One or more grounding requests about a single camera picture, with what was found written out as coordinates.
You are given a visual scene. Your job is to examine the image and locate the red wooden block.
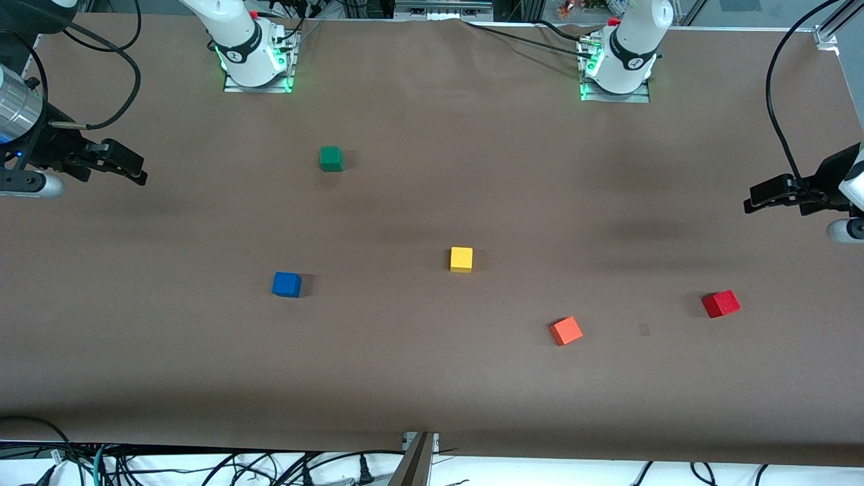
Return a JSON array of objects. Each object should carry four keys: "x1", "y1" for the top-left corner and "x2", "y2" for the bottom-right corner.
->
[{"x1": 701, "y1": 290, "x2": 742, "y2": 319}]

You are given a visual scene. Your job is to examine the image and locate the orange wooden block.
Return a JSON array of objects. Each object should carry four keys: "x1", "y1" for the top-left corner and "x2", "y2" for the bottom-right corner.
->
[{"x1": 549, "y1": 316, "x2": 584, "y2": 347}]

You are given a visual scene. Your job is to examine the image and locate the brown paper table cover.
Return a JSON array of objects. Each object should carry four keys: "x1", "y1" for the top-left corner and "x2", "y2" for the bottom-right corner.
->
[{"x1": 0, "y1": 13, "x2": 864, "y2": 468}]

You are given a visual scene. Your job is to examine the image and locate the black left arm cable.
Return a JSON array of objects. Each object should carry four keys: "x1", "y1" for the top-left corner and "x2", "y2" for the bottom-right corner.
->
[{"x1": 765, "y1": 0, "x2": 844, "y2": 203}]

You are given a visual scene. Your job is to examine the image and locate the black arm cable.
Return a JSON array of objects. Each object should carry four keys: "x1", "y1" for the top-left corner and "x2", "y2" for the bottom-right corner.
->
[
  {"x1": 765, "y1": 0, "x2": 844, "y2": 203},
  {"x1": 49, "y1": 0, "x2": 143, "y2": 131}
]

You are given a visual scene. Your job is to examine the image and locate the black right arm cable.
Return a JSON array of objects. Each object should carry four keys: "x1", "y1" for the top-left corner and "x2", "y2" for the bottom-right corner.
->
[{"x1": 49, "y1": 0, "x2": 143, "y2": 131}]

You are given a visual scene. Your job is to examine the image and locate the aluminium frame profile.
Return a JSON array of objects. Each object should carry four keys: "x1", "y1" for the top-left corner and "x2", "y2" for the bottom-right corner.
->
[{"x1": 813, "y1": 0, "x2": 864, "y2": 47}]

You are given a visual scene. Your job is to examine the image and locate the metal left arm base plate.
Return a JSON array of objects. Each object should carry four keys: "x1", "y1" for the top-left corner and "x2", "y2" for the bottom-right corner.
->
[{"x1": 579, "y1": 34, "x2": 652, "y2": 104}]

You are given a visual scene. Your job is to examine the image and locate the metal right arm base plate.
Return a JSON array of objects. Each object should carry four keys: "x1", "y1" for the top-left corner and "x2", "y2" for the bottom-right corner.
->
[{"x1": 223, "y1": 30, "x2": 299, "y2": 94}]

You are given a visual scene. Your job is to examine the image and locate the black looped cable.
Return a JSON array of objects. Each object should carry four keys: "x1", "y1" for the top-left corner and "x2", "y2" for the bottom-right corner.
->
[{"x1": 0, "y1": 416, "x2": 72, "y2": 466}]

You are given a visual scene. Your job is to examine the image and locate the black base power cable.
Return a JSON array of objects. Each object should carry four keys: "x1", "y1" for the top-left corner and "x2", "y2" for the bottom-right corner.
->
[{"x1": 463, "y1": 19, "x2": 598, "y2": 61}]

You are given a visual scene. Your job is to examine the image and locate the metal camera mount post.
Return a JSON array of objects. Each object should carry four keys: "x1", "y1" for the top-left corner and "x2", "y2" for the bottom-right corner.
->
[{"x1": 386, "y1": 432, "x2": 441, "y2": 486}]

